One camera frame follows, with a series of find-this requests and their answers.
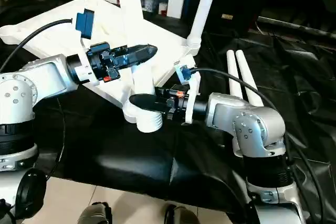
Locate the white plastic table leg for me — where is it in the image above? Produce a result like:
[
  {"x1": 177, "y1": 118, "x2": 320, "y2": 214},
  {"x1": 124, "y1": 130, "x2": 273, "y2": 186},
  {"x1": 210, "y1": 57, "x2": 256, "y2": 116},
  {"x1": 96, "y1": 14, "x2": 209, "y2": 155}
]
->
[
  {"x1": 114, "y1": 0, "x2": 165, "y2": 133},
  {"x1": 235, "y1": 49, "x2": 265, "y2": 108},
  {"x1": 186, "y1": 0, "x2": 223, "y2": 52},
  {"x1": 225, "y1": 49, "x2": 245, "y2": 100}
]

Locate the white plastic table top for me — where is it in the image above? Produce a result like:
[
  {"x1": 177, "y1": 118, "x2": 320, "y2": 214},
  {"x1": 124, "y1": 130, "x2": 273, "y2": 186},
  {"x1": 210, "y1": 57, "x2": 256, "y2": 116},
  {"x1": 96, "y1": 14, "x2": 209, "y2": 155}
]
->
[{"x1": 0, "y1": 0, "x2": 203, "y2": 125}]

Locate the black mat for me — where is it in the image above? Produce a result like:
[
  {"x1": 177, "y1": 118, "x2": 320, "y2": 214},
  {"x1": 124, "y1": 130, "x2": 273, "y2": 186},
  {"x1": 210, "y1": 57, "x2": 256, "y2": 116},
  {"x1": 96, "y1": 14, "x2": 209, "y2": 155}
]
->
[{"x1": 0, "y1": 0, "x2": 336, "y2": 219}]

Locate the long black bar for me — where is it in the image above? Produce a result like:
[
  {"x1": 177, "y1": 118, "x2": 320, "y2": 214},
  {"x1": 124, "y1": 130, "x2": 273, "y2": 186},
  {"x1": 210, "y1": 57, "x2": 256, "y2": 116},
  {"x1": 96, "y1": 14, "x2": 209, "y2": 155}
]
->
[{"x1": 257, "y1": 16, "x2": 336, "y2": 34}]

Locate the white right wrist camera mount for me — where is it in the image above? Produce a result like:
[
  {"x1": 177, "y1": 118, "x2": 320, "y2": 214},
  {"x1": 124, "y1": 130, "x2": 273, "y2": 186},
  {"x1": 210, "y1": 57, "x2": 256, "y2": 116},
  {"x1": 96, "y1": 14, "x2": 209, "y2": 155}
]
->
[{"x1": 173, "y1": 62, "x2": 202, "y2": 125}]

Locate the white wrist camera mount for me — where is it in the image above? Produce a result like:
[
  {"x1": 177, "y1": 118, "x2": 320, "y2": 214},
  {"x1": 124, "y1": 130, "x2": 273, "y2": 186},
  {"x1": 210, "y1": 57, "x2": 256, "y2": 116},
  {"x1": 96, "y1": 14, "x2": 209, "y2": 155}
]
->
[
  {"x1": 73, "y1": 7, "x2": 106, "y2": 86},
  {"x1": 173, "y1": 62, "x2": 202, "y2": 125}
]

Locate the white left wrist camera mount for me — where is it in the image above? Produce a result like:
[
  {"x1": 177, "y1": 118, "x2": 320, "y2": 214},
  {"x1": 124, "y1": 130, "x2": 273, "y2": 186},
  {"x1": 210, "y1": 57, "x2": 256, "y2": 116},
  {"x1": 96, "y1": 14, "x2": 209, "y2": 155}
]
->
[{"x1": 73, "y1": 7, "x2": 106, "y2": 86}]

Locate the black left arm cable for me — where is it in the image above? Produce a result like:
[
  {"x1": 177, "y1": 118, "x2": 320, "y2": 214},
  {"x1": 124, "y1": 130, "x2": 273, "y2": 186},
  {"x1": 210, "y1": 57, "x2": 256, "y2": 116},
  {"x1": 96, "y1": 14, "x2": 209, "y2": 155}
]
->
[{"x1": 0, "y1": 18, "x2": 75, "y2": 183}]

